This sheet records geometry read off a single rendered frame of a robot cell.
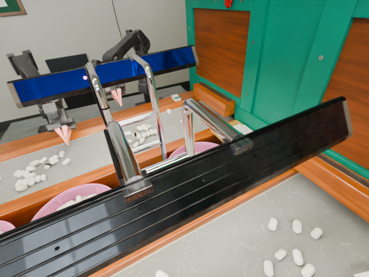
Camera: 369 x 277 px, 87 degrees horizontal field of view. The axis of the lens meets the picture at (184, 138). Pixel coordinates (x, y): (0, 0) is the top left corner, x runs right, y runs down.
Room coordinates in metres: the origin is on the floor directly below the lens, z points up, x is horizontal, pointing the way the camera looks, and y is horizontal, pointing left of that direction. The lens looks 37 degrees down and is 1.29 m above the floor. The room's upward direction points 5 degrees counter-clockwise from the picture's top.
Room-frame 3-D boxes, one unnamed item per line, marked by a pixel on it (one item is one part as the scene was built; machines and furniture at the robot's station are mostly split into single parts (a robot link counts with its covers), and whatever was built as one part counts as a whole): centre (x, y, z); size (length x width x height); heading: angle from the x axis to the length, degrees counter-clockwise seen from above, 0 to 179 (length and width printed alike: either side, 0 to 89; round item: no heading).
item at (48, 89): (0.70, 0.21, 1.08); 0.62 x 0.08 x 0.07; 114
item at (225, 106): (0.93, -0.16, 0.83); 0.30 x 0.06 x 0.07; 24
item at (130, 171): (0.26, 0.03, 0.90); 0.20 x 0.19 x 0.45; 114
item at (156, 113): (0.62, 0.19, 0.90); 0.20 x 0.19 x 0.45; 114
